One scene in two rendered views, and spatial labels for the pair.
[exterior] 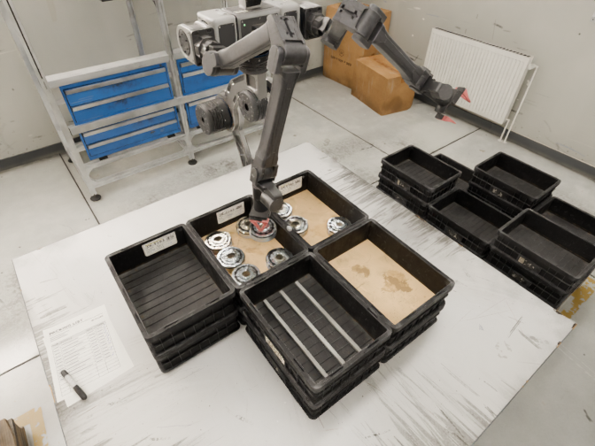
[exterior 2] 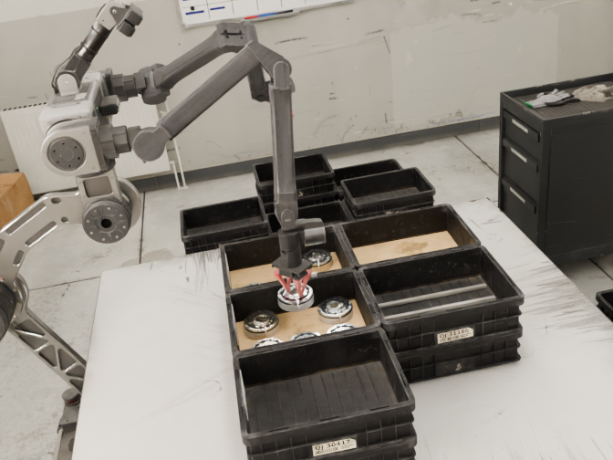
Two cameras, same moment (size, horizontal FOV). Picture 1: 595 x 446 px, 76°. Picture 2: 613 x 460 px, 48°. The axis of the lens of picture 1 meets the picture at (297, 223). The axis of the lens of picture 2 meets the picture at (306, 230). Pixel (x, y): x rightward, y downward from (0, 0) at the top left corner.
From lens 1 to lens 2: 152 cm
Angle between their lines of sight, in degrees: 49
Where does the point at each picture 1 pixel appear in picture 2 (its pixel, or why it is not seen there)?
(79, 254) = not seen: outside the picture
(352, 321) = (443, 284)
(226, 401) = (475, 422)
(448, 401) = (529, 279)
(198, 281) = (320, 384)
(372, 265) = (381, 256)
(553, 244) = (381, 193)
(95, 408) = not seen: outside the picture
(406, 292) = (427, 245)
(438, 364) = not seen: hidden behind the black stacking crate
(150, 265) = (258, 427)
